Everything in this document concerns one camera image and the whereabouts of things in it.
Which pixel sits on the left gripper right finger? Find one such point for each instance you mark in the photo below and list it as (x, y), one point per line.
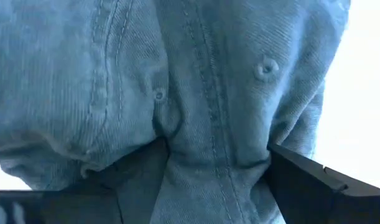
(317, 199)

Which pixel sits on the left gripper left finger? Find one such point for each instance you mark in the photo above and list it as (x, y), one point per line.
(53, 207)

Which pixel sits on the grey cotton cap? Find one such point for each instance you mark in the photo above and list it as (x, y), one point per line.
(208, 62)

